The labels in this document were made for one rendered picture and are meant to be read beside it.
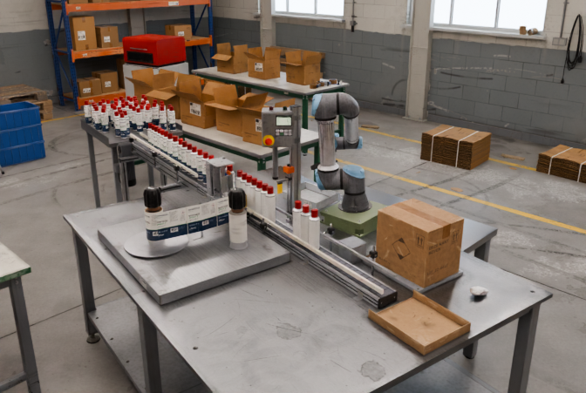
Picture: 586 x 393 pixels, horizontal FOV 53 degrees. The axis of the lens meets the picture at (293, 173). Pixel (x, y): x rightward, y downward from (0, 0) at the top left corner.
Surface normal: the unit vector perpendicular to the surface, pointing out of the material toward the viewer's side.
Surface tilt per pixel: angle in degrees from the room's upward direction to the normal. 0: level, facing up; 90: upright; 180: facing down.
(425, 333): 0
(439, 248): 90
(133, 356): 1
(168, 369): 1
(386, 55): 90
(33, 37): 90
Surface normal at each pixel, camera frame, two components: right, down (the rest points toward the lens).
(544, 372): 0.00, -0.94
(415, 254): -0.80, 0.20
